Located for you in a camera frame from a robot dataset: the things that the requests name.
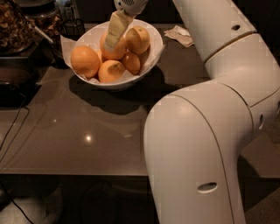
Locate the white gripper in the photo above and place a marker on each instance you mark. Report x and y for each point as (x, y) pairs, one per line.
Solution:
(130, 5)

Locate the orange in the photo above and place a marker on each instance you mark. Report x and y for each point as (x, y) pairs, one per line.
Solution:
(110, 71)
(131, 62)
(85, 61)
(137, 39)
(115, 54)

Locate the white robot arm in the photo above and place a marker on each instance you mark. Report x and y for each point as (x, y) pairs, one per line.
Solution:
(193, 137)

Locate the white paper bowl liner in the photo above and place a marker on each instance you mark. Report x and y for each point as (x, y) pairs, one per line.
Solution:
(67, 48)

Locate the white ceramic bowl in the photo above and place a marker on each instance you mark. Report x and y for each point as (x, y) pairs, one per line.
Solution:
(124, 82)

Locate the crumpled paper napkin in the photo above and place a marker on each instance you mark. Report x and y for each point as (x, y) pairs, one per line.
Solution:
(180, 34)

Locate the small glass snack jar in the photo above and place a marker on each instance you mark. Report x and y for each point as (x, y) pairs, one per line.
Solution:
(44, 14)

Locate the large glass snack jar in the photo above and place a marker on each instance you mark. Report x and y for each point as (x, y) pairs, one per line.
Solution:
(15, 34)

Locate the black appliance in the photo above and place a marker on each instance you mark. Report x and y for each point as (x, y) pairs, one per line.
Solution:
(18, 84)

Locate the black wire basket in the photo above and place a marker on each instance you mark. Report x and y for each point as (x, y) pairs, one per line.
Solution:
(73, 28)

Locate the white spoon handle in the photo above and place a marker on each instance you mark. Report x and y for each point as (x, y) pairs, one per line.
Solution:
(33, 26)

